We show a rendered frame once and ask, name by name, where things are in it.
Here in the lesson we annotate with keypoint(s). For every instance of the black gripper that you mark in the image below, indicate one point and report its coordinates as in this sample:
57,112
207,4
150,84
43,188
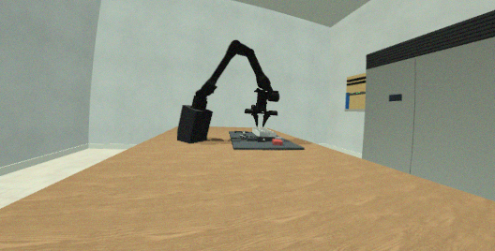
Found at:
261,105

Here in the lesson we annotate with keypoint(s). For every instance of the white divided parts tray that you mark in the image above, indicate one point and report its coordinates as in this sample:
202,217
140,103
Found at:
263,132

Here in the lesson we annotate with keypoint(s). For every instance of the salmon-red block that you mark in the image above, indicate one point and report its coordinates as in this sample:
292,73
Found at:
277,142

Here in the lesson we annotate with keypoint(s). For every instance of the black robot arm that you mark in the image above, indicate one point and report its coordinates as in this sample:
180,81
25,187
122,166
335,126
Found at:
200,99

